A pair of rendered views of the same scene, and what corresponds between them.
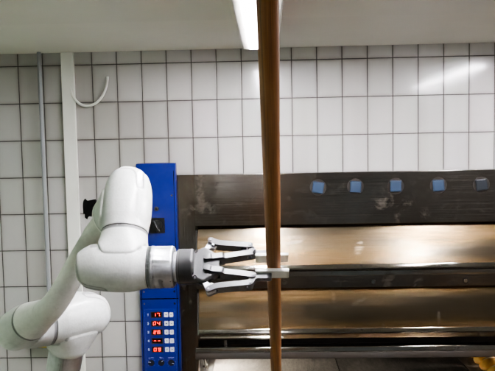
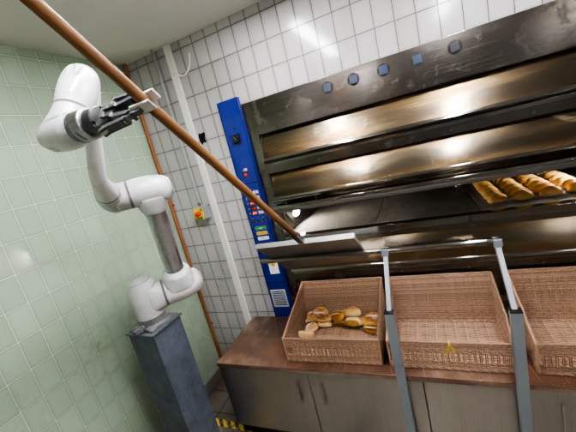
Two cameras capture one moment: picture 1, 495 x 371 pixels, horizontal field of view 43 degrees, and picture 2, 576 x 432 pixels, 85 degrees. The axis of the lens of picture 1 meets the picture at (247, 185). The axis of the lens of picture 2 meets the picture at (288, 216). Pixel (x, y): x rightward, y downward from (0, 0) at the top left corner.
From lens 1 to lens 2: 1.01 m
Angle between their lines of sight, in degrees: 24
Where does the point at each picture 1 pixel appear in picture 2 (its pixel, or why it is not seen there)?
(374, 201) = (369, 86)
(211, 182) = (261, 103)
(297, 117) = (303, 39)
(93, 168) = (198, 113)
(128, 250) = (55, 116)
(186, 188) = (248, 111)
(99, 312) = (159, 184)
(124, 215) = (58, 93)
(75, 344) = (148, 206)
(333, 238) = (345, 122)
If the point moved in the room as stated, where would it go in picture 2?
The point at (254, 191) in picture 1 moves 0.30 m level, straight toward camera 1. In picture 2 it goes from (287, 102) to (267, 99)
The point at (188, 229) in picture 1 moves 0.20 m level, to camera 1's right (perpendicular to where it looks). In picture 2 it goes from (255, 137) to (283, 129)
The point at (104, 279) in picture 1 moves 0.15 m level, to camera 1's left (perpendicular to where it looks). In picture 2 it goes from (46, 140) to (16, 152)
